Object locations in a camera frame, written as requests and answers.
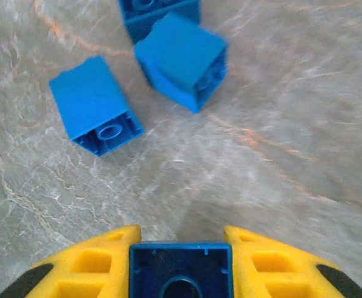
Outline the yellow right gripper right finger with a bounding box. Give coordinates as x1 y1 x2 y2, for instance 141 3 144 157
224 225 362 298

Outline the blue lego brick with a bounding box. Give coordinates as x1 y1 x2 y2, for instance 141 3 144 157
128 241 233 298
133 11 230 114
117 0 202 46
48 55 145 158

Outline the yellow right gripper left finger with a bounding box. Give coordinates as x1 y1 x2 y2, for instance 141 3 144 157
0 225 143 298

